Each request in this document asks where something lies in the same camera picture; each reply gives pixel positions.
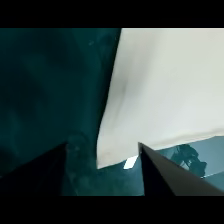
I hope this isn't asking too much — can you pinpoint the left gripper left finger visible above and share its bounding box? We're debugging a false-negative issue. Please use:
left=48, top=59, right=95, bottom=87
left=0, top=141, right=68, bottom=197

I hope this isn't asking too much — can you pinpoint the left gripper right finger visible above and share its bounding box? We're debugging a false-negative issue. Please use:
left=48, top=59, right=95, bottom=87
left=137, top=142, right=224, bottom=197

